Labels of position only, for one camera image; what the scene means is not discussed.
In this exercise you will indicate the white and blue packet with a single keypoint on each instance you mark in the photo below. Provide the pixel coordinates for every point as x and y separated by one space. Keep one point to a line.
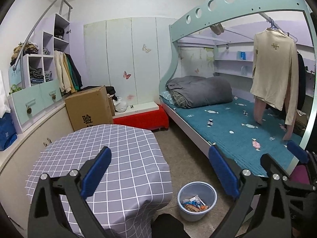
195 199

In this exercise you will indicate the metal stair handrail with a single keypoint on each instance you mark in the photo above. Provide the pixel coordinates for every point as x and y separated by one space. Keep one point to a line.
37 21

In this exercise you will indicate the black folded clothes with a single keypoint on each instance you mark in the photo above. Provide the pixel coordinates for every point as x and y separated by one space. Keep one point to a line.
59 32

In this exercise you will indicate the white wall shelf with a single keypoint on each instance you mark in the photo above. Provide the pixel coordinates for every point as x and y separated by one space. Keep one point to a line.
232 60

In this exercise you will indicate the brown folded clothes pile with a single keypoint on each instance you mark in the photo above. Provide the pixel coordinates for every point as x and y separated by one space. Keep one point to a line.
24 52

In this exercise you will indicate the person's black trouser leg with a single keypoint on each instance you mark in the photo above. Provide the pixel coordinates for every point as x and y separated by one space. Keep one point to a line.
168 228

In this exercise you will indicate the hanging jackets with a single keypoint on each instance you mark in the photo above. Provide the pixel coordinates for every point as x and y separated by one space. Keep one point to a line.
66 72

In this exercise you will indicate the grey clip lamp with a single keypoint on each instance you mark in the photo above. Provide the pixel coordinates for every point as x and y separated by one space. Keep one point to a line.
217 28

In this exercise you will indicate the light blue waste bin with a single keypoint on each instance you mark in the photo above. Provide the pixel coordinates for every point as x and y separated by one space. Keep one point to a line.
197 215

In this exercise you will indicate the faded pink butterfly sticker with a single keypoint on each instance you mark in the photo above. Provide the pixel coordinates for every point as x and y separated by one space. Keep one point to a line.
131 96

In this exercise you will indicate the clothes rail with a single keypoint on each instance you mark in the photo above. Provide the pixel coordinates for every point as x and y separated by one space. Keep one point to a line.
271 19

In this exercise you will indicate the green plant sprig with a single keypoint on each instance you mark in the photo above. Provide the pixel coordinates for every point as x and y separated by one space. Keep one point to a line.
15 89

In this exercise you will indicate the khaki bag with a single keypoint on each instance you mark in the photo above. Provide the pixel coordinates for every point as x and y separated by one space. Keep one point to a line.
301 122

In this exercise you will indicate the low white cabinet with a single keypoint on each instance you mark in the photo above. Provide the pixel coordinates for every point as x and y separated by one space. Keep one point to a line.
29 148

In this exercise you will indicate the light blue plaid pillow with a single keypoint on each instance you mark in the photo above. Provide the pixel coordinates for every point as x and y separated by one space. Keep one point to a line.
166 96

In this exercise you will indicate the dark checked pillow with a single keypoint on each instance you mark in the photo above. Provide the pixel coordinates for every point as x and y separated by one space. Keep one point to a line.
179 100

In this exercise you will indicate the white wardrobe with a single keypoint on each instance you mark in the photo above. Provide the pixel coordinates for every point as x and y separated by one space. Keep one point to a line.
118 54

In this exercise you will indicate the large cardboard box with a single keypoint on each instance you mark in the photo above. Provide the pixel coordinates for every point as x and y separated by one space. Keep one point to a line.
86 109

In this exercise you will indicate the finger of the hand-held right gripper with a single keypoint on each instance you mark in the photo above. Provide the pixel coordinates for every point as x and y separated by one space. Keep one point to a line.
267 163
297 151

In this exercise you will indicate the blue bag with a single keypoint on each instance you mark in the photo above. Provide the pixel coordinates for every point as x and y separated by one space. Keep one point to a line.
7 133

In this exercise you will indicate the blue box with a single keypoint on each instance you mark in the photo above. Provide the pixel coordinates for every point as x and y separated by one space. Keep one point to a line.
242 55

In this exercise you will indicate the teal bed with fish sheet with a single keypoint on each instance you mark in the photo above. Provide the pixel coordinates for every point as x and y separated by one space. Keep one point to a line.
235 126

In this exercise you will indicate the pine cone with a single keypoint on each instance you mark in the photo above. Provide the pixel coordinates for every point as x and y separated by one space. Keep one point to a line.
53 97
29 110

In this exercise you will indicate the cream hanging sweater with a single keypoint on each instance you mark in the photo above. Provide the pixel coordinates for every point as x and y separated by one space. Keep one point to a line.
275 67

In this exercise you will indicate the grey folded clothes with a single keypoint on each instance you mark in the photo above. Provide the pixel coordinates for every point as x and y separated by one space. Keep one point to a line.
39 75

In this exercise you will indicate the white plastic bag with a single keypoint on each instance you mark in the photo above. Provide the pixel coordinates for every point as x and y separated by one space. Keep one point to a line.
120 105

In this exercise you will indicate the red covered bench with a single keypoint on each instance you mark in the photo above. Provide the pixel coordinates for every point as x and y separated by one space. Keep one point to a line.
146 119

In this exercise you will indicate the mint bunk bed frame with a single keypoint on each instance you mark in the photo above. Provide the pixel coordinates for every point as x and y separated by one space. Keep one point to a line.
178 39

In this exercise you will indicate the grey checked tablecloth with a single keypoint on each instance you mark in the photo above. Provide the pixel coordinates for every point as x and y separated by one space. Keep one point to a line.
99 141

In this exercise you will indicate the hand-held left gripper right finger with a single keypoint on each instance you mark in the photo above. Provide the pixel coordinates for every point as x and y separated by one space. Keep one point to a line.
224 173

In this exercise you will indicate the grey pillow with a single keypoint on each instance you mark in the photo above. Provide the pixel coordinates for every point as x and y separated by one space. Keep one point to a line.
203 89

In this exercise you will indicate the red butterfly sticker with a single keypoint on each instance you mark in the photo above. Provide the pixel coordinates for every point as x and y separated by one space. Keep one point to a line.
127 74

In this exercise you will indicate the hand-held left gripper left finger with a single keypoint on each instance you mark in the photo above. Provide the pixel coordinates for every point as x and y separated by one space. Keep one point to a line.
95 173

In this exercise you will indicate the pale butterfly sticker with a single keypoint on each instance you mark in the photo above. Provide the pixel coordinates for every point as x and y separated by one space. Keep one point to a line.
146 48

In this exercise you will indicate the white stair shelf unit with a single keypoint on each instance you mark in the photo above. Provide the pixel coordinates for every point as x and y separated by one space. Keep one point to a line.
49 42

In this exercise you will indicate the magenta cloth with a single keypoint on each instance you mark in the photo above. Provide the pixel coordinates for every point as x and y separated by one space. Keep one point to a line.
299 174

